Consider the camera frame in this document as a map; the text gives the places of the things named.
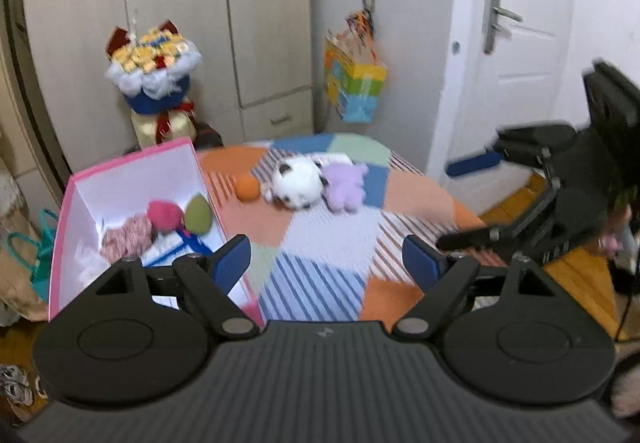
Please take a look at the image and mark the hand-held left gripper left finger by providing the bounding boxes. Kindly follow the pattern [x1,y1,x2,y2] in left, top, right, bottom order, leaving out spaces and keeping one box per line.
[95,234,261,340]

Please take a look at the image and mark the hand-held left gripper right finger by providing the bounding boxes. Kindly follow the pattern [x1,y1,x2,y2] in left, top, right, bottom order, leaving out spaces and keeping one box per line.
[391,234,557,343]

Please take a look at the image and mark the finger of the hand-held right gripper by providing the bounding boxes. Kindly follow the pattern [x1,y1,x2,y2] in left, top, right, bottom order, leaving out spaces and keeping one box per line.
[436,188,561,264]
[446,123,576,177]

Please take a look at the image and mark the green makeup sponge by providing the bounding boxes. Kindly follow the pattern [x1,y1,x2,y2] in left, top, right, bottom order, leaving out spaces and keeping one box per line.
[184,192,213,236]

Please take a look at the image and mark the blue wet wipes packet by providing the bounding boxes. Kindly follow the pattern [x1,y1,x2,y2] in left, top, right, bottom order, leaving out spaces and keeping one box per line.
[142,228,213,270]

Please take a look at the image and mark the pink fluffy pompom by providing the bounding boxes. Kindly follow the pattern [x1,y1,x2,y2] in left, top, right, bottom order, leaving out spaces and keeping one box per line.
[146,199,186,233]

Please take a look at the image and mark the white panda plush toy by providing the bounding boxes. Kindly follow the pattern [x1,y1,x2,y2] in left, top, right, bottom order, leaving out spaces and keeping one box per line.
[263,157,331,210]

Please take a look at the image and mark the purple plush toy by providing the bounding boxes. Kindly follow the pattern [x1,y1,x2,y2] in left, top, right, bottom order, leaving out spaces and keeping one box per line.
[320,162,370,214]

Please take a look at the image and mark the pink floral cloth toy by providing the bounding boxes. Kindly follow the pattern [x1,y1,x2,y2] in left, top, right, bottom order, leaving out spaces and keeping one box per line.
[101,215,156,260]

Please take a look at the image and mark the pink cardboard box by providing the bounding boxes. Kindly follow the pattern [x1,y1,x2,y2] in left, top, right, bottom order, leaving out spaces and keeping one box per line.
[48,138,266,329]

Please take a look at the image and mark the orange ball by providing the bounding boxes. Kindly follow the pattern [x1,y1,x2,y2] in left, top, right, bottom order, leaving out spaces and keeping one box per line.
[235,174,261,202]

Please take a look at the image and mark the patchwork tablecloth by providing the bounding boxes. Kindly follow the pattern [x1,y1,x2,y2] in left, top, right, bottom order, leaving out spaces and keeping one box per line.
[197,133,501,324]

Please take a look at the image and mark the dark stool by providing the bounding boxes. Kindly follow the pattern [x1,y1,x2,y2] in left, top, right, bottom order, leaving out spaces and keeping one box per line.
[192,122,224,150]

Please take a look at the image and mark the colourful gift bag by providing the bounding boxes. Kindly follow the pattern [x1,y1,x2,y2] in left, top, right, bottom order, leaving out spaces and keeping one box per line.
[324,35,388,124]

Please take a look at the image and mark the white crumpled tissue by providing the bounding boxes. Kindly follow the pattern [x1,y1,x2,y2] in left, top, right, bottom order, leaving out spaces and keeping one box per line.
[75,243,111,289]

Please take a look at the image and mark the gold box with red ribbon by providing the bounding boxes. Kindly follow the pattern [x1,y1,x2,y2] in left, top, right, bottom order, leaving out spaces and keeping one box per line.
[131,100,198,148]

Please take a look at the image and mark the white door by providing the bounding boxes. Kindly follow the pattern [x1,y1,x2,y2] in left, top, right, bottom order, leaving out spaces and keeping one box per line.
[470,0,581,138]

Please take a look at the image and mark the orange hanging ornament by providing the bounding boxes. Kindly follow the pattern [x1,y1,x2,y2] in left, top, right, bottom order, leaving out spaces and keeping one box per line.
[345,10,376,44]

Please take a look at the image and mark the knitted flower bouquet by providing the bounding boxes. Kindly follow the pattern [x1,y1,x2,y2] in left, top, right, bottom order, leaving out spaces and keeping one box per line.
[104,20,203,116]

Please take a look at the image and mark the brown paper bag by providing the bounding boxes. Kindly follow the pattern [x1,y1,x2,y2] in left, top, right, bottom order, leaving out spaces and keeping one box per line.
[0,203,51,321]

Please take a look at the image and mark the white fleece pajama pants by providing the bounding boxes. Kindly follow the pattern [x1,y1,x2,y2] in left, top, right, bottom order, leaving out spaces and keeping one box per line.
[0,170,23,218]

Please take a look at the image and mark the pair of shoes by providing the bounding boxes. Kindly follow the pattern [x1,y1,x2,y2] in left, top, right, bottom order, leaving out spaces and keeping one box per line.
[0,364,37,406]

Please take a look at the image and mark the metal door handle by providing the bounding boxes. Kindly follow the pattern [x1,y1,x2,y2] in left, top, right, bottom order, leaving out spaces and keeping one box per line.
[482,0,523,54]

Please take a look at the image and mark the teal handled bag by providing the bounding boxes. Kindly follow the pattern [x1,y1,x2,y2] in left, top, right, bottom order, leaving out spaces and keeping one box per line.
[6,209,61,289]

